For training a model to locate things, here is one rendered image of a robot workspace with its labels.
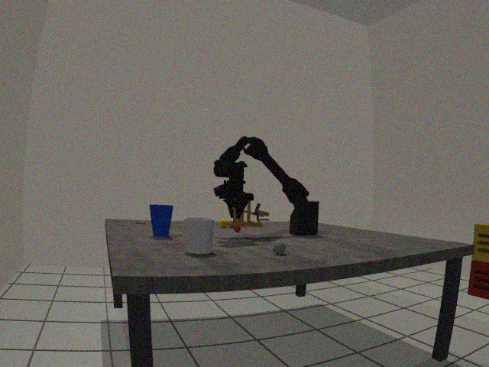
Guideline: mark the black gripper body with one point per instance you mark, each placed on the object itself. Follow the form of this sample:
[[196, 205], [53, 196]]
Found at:
[[238, 193]]

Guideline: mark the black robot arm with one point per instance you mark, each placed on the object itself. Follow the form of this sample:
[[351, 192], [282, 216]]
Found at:
[[227, 167]]

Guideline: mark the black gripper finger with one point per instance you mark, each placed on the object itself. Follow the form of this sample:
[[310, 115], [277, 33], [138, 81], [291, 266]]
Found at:
[[240, 206], [230, 205]]

